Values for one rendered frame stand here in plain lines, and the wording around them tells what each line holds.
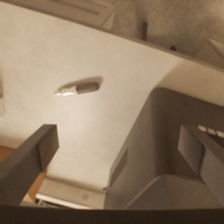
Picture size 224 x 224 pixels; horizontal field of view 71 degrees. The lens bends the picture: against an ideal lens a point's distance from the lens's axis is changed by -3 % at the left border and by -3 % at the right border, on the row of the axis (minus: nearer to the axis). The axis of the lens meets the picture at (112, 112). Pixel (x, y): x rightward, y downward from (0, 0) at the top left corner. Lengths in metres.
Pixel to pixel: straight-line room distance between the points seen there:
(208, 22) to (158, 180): 1.22
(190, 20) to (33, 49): 1.09
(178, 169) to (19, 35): 0.44
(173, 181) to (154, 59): 0.26
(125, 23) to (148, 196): 1.16
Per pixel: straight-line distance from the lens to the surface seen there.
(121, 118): 0.51
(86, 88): 0.43
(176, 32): 1.33
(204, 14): 1.35
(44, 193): 0.99
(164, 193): 0.27
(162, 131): 0.31
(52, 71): 0.47
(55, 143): 0.16
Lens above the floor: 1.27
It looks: 48 degrees down
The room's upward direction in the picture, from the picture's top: 167 degrees counter-clockwise
